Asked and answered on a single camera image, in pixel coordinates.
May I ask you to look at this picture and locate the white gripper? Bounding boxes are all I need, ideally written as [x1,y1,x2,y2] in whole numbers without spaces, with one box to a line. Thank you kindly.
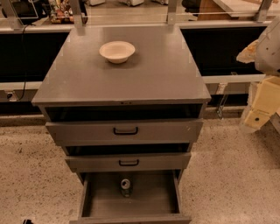
[244,76,280,130]

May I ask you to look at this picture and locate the green soda can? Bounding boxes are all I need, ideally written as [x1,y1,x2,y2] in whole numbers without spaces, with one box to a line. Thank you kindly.
[121,178,132,198]

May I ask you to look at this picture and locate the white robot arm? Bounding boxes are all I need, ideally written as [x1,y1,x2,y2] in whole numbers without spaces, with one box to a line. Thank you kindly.
[236,16,280,133]

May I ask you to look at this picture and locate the grey top drawer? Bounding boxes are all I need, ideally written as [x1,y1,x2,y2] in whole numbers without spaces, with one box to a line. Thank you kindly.
[46,119,203,146]

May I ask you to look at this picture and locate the grey drawer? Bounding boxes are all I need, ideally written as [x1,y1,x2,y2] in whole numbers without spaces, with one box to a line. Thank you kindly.
[69,171,191,224]
[46,119,203,146]
[66,152,191,172]

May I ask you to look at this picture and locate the grey middle drawer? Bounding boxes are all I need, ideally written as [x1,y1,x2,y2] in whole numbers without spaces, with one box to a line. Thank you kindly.
[66,152,191,172]

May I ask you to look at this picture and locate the grey drawer cabinet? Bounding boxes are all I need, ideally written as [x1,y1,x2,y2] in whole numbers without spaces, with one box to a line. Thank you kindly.
[31,25,212,187]

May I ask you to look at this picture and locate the grey bottom drawer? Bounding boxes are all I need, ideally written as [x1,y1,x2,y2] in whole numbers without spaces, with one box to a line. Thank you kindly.
[69,171,191,224]

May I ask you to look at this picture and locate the white paper bowl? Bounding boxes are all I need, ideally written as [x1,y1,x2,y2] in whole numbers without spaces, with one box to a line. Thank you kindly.
[99,41,136,64]

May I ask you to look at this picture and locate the colourful items on shelf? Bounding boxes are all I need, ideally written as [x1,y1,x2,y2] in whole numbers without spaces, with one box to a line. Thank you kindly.
[48,0,74,24]

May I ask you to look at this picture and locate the metal bracket under rail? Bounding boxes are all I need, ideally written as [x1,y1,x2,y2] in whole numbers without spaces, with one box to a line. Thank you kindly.
[216,83,228,119]

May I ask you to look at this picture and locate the black middle drawer handle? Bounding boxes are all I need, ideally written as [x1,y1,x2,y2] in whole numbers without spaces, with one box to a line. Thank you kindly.
[118,159,139,166]

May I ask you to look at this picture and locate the black drawer handle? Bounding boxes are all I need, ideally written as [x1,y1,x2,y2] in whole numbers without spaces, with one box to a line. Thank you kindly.
[113,127,138,136]
[118,159,139,166]

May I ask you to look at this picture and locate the black top drawer handle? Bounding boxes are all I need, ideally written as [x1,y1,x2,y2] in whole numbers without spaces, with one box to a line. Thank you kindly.
[113,127,138,136]

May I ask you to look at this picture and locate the black power cable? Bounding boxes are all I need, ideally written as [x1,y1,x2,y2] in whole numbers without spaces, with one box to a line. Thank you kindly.
[16,24,30,102]

